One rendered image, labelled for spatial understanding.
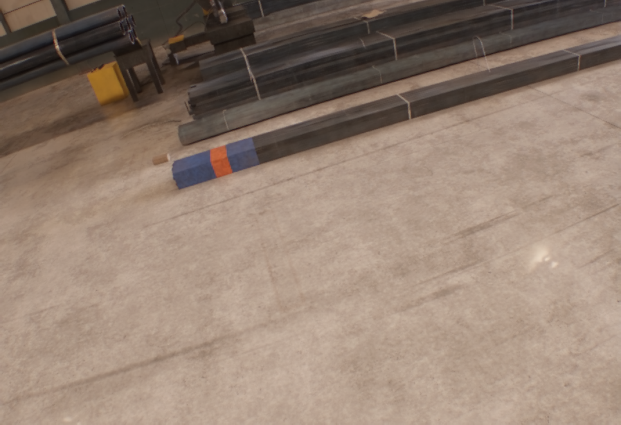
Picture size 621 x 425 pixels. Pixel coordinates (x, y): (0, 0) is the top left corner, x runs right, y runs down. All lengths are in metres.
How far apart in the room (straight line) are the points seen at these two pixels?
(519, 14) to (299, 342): 4.72
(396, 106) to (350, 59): 1.16
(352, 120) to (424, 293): 1.84
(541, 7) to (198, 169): 4.52
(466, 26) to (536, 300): 3.70
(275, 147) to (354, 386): 2.17
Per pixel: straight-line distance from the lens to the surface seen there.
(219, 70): 5.01
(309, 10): 9.40
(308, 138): 3.49
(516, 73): 4.23
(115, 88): 7.20
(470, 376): 1.90
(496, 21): 5.48
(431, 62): 4.80
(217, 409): 2.01
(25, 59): 5.28
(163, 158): 4.20
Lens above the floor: 1.64
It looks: 32 degrees down
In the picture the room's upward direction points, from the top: 15 degrees counter-clockwise
